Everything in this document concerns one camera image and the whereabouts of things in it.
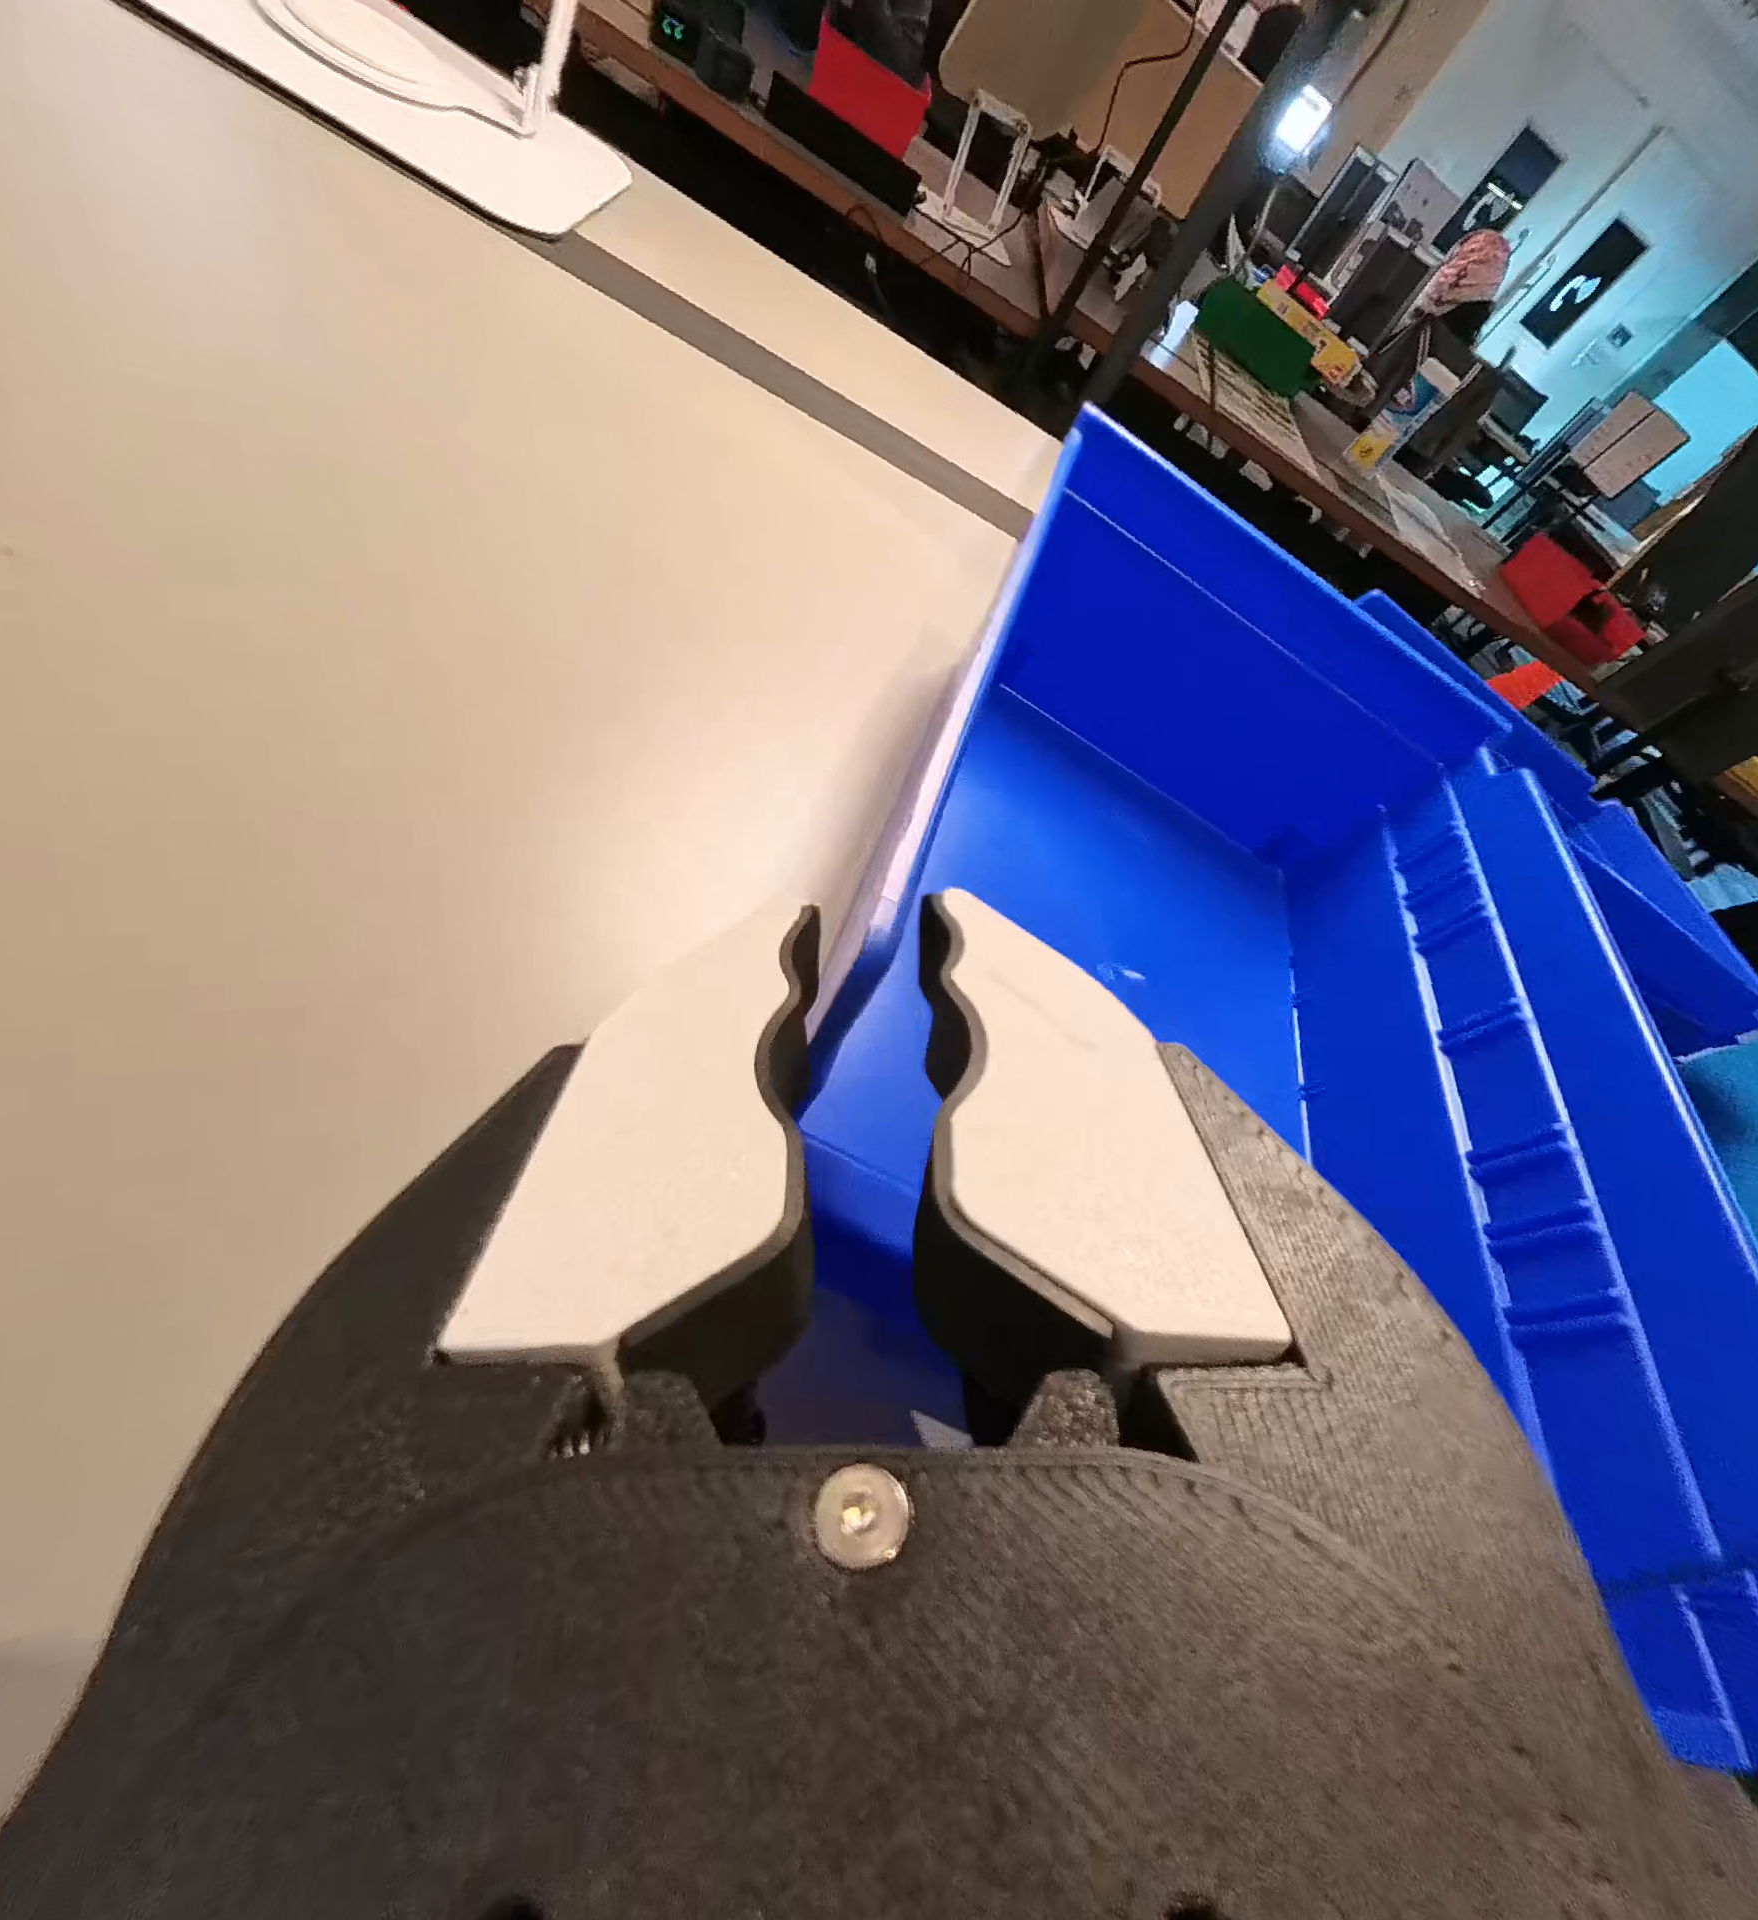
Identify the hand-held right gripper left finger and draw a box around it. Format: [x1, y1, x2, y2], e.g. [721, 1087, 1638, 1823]
[434, 903, 825, 1381]

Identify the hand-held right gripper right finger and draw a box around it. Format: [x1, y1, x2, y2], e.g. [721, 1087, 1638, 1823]
[908, 885, 1304, 1381]

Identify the green box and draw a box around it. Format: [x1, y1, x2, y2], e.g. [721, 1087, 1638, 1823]
[1190, 269, 1334, 401]

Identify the red plastic crate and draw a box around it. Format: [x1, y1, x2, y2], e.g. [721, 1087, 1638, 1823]
[809, 0, 944, 158]

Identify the white stand base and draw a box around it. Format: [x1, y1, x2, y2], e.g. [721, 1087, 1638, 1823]
[125, 0, 638, 239]

